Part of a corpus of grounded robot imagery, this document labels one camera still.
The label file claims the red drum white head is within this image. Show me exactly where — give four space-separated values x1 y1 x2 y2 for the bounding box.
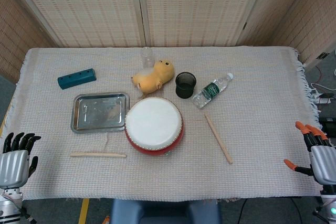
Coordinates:
124 97 185 156

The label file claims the white floor cable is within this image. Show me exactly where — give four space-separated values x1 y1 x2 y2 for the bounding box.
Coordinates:
311 68 336 93

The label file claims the red floor cable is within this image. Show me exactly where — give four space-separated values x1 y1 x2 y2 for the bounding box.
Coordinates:
314 64 324 84

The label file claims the stainless steel tray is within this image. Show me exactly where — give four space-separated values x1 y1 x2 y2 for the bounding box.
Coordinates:
70 92 130 133

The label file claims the white power strip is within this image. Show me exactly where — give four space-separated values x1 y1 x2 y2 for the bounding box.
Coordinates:
313 95 332 105

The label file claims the bamboo folding screen panel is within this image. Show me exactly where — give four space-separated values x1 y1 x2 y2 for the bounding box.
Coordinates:
288 0 336 70
7 0 146 48
237 0 316 47
0 0 56 83
136 0 266 48

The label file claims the yellow plush toy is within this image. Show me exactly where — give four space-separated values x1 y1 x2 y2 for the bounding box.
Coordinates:
131 59 175 98

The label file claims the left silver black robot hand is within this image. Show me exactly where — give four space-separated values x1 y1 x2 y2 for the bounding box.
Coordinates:
0 132 42 189

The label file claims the clear plastic cup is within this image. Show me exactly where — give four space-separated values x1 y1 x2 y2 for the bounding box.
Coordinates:
141 47 154 69

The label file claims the black box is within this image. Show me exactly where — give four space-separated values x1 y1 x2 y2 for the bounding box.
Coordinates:
318 115 336 132

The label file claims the beige woven tablecloth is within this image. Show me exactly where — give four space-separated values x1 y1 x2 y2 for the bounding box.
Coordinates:
0 46 331 201

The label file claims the teal block with holes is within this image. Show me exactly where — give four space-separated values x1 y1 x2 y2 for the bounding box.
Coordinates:
57 68 97 90

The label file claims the blue padded seat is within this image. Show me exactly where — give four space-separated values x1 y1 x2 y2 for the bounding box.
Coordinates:
109 198 223 224

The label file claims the right orange-tipped robot hand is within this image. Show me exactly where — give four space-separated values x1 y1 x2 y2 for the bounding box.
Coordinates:
283 121 336 185

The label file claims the black mesh pen cup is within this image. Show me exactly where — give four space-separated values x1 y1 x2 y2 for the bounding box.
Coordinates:
175 71 197 99

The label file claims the wooden drumstick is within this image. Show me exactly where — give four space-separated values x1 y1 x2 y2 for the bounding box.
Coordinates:
204 113 234 165
69 151 127 158

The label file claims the clear water bottle green label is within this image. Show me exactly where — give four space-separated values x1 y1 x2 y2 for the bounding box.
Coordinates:
192 72 234 109

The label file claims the black floor cable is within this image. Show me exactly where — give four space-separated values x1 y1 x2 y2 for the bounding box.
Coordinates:
237 199 249 224
290 197 305 224

